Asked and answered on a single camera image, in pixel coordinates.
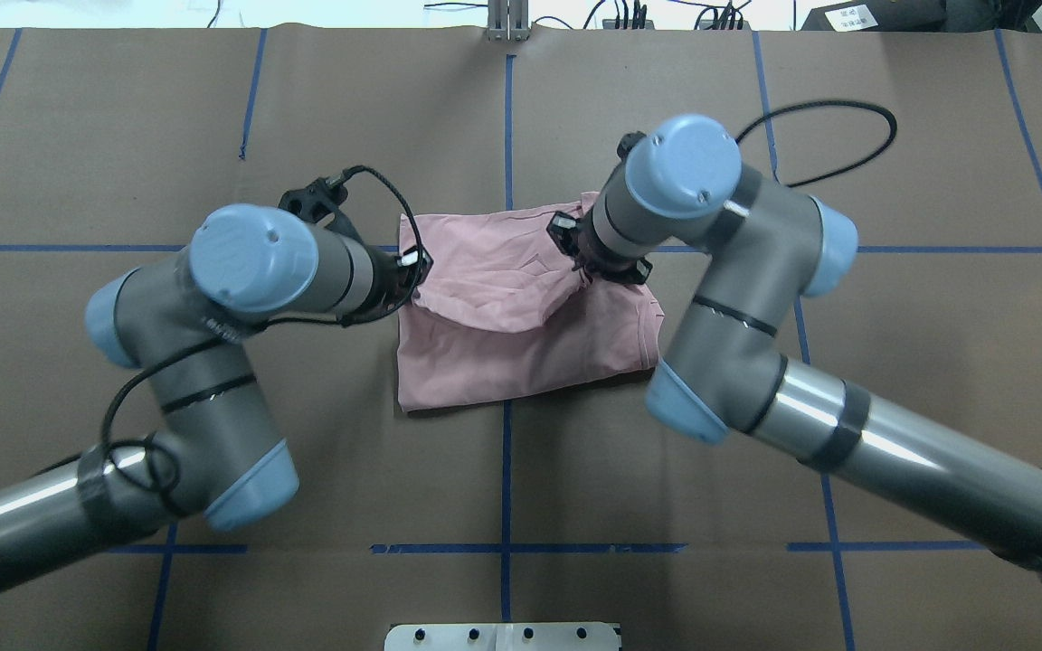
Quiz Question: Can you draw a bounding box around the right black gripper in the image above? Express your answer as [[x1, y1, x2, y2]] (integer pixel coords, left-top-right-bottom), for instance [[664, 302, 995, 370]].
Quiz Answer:
[[546, 132, 654, 285]]

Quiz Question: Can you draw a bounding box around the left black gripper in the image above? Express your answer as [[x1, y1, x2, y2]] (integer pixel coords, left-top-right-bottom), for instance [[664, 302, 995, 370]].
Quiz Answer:
[[279, 177, 433, 323]]

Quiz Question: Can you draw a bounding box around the pink snoopy t-shirt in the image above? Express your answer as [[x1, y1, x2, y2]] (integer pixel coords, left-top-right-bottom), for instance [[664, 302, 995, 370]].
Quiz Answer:
[[397, 191, 665, 412]]

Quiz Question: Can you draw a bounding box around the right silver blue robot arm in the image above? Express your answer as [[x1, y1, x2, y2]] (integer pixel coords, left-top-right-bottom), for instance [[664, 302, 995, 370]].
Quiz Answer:
[[546, 114, 1042, 582]]

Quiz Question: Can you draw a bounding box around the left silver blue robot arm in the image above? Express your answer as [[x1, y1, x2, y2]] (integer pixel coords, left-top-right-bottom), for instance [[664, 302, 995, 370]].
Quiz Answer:
[[0, 165, 433, 593]]

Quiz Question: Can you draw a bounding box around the black box white label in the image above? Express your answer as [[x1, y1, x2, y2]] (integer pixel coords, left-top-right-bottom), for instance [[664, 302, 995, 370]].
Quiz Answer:
[[798, 1, 948, 33]]

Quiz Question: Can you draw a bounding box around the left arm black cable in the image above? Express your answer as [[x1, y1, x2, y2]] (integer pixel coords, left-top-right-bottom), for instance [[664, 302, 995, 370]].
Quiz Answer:
[[101, 165, 426, 495]]

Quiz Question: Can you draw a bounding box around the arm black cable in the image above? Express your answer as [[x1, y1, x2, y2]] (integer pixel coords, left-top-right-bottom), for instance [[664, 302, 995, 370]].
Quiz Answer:
[[734, 99, 900, 191], [101, 165, 426, 495]]

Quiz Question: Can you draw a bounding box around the aluminium frame post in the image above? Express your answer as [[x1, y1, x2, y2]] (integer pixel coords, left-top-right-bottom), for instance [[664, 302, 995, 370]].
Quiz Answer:
[[483, 0, 532, 42]]

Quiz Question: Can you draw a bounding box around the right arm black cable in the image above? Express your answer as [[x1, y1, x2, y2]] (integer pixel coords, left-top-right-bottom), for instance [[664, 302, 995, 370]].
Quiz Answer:
[[734, 99, 900, 191]]

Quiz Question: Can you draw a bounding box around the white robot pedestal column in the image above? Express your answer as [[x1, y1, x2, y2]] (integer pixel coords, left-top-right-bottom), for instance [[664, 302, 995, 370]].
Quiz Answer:
[[382, 621, 624, 650]]

